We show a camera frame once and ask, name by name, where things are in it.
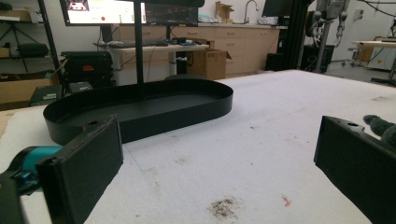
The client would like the small black device box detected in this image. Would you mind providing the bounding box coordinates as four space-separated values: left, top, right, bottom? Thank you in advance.
67 80 94 94

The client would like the light wooden table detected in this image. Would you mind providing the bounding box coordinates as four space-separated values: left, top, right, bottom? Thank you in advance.
351 39 396 49

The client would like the wooden cabinet counter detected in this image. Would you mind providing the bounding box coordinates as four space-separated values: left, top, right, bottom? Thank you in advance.
118 21 281 78

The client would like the dark computer monitor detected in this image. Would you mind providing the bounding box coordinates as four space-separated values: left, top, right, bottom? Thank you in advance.
144 3 200 28

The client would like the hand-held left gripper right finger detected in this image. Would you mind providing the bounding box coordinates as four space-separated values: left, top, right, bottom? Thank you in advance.
313 115 396 224

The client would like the grey robot on stand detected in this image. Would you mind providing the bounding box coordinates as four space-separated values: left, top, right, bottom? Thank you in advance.
305 0 350 75

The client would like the metal sink faucet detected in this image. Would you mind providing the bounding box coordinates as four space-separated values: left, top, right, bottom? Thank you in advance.
243 0 261 24

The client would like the black metal shelf rack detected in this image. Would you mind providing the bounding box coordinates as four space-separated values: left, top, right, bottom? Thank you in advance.
0 0 64 86

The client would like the black oval tray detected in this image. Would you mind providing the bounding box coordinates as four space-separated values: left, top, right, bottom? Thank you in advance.
42 77 234 147

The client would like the black metal frame column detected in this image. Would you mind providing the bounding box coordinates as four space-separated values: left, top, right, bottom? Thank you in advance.
264 0 316 72

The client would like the small open cardboard box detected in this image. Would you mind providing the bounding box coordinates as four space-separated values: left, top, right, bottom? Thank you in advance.
214 0 235 24

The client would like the flat cardboard box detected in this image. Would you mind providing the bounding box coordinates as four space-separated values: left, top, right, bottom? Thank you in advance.
0 70 61 105

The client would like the black upright pole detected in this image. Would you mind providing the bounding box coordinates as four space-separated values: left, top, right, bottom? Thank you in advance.
133 0 145 86

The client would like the black equipment case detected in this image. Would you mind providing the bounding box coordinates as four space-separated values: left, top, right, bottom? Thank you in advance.
60 50 115 90

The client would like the white desk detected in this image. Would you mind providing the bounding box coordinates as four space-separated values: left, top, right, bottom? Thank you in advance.
107 43 210 87

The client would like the dark green plush toy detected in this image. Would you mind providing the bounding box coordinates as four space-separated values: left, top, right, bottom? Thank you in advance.
362 114 396 149

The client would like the unlit black monitor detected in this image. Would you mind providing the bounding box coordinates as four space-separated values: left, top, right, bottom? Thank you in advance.
261 0 294 19

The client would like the black keyboard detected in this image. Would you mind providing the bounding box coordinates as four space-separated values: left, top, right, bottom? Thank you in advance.
105 39 170 49

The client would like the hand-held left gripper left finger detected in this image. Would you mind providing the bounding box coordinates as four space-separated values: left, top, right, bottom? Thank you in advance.
35 114 124 224

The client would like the lit computer monitor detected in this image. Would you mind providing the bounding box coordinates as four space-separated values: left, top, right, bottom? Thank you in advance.
59 0 148 27

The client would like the large cardboard box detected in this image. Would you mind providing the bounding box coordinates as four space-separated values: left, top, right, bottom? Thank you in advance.
186 49 233 81

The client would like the teal and black tool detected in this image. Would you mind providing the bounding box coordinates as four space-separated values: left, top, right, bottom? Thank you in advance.
0 145 64 197

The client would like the black bag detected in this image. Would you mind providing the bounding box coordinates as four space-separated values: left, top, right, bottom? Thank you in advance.
16 42 50 59

